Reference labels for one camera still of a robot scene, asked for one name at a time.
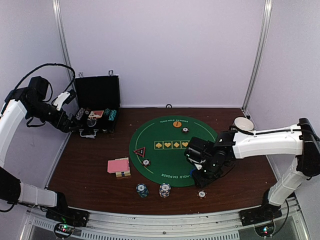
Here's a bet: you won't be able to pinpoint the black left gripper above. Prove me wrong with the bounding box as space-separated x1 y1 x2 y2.
27 99 81 133

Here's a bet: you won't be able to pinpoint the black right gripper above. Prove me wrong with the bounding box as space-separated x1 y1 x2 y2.
192 157 224 189

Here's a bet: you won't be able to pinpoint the brown chip stack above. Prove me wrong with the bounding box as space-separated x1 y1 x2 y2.
197 190 207 199

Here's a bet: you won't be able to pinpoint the orange round button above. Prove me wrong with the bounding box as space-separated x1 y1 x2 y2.
173 121 182 128

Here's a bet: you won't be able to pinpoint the blue white chip stack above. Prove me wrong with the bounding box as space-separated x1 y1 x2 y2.
159 183 171 198

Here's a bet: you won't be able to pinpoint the red triangular dealer marker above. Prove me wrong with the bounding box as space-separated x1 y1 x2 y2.
133 146 146 158

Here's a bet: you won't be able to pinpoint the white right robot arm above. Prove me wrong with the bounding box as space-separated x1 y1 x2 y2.
184 118 320 221

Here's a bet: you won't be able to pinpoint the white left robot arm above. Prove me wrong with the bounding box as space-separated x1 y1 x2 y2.
0 76 81 222

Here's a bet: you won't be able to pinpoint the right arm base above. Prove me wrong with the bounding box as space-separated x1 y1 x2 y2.
239 207 283 238

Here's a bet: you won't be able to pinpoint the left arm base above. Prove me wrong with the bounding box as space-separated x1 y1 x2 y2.
41 208 90 239

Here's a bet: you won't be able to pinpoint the white black chips in case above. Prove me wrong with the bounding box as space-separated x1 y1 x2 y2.
75 107 91 121

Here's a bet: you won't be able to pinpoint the red card deck in case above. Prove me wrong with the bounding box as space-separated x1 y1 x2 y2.
88 110 104 119

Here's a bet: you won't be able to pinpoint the black poker case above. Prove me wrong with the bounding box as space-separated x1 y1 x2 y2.
75 74 121 133

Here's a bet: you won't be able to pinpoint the upper white bowl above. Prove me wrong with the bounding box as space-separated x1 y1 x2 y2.
233 117 254 131

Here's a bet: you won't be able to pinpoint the round green poker mat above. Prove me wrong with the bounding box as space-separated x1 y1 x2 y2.
129 115 218 187

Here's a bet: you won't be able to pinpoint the pink playing card deck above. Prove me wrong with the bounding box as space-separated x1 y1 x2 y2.
107 159 130 174

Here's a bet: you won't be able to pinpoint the dark blue chip stack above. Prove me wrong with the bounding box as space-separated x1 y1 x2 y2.
136 183 149 198

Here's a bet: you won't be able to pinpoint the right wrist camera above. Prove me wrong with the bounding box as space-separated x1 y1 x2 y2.
184 137 215 171

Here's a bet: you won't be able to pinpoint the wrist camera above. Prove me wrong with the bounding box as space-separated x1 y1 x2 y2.
184 137 215 171
52 89 77 111

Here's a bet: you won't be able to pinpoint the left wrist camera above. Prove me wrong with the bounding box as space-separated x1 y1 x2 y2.
52 89 77 111

